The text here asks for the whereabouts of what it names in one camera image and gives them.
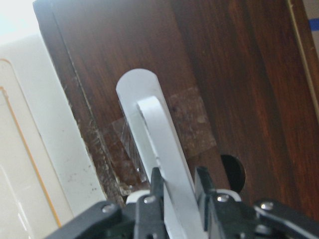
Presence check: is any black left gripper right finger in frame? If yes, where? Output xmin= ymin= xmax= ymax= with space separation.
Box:
xmin=194 ymin=166 xmax=252 ymax=239

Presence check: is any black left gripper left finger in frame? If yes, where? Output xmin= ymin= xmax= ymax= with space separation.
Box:
xmin=126 ymin=167 xmax=166 ymax=239

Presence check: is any cream plastic cabinet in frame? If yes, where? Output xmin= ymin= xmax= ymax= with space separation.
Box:
xmin=0 ymin=34 xmax=105 ymax=239

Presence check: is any white drawer handle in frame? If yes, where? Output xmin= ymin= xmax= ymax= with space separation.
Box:
xmin=116 ymin=69 xmax=208 ymax=239

